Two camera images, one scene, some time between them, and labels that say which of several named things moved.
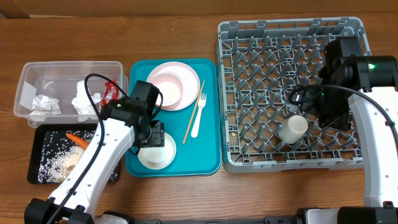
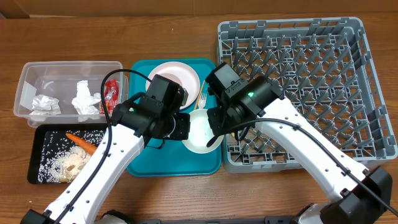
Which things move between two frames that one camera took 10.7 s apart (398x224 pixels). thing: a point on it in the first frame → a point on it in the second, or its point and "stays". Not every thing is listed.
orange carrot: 80,141 stays
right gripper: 343,121 → 219,113
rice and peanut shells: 60,155 stays
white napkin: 83,104 stays
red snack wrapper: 111,93 stays
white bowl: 158,157 → 201,133
